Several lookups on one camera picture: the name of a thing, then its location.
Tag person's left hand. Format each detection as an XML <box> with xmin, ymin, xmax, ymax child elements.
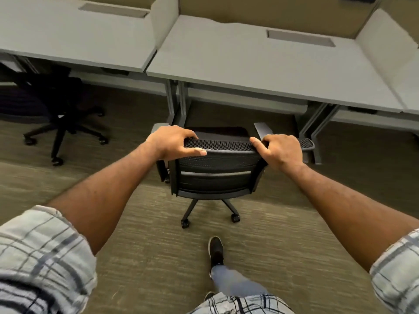
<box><xmin>145</xmin><ymin>125</ymin><xmax>208</xmax><ymax>161</ymax></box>

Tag person's right hand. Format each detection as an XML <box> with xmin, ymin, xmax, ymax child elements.
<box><xmin>249</xmin><ymin>133</ymin><xmax>306</xmax><ymax>172</ymax></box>

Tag black mesh office chair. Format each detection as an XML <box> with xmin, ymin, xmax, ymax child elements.
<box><xmin>151</xmin><ymin>122</ymin><xmax>317</xmax><ymax>229</ymax></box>

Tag person's right forearm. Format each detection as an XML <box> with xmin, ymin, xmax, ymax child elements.
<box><xmin>296</xmin><ymin>163</ymin><xmax>419</xmax><ymax>272</ymax></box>

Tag person's left forearm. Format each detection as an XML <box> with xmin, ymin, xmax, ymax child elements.
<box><xmin>46</xmin><ymin>143</ymin><xmax>164</xmax><ymax>256</ymax></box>

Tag grey office desk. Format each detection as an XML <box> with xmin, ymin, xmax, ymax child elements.
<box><xmin>0</xmin><ymin>0</ymin><xmax>159</xmax><ymax>97</ymax></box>
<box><xmin>327</xmin><ymin>67</ymin><xmax>419</xmax><ymax>136</ymax></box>
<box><xmin>146</xmin><ymin>14</ymin><xmax>406</xmax><ymax>165</ymax></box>

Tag dark under-desk control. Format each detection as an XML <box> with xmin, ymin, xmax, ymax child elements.
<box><xmin>347</xmin><ymin>106</ymin><xmax>378</xmax><ymax>115</ymax></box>

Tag grey desk divider panel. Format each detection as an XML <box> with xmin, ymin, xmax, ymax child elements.
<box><xmin>150</xmin><ymin>0</ymin><xmax>180</xmax><ymax>51</ymax></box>
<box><xmin>355</xmin><ymin>8</ymin><xmax>419</xmax><ymax>84</ymax></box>

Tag blue jeans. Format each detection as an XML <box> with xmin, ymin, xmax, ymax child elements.
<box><xmin>210</xmin><ymin>264</ymin><xmax>270</xmax><ymax>298</ymax></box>

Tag tan back partition panel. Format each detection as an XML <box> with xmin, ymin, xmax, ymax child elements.
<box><xmin>43</xmin><ymin>0</ymin><xmax>419</xmax><ymax>39</ymax></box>

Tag black fabric office chair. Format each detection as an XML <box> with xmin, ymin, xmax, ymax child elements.
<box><xmin>0</xmin><ymin>62</ymin><xmax>109</xmax><ymax>167</ymax></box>

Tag plaid shirt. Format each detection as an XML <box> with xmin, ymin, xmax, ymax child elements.
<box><xmin>0</xmin><ymin>205</ymin><xmax>419</xmax><ymax>314</ymax></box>

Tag grey cable hatch cover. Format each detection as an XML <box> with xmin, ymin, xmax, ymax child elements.
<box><xmin>266</xmin><ymin>29</ymin><xmax>336</xmax><ymax>48</ymax></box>
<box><xmin>78</xmin><ymin>2</ymin><xmax>150</xmax><ymax>19</ymax></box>

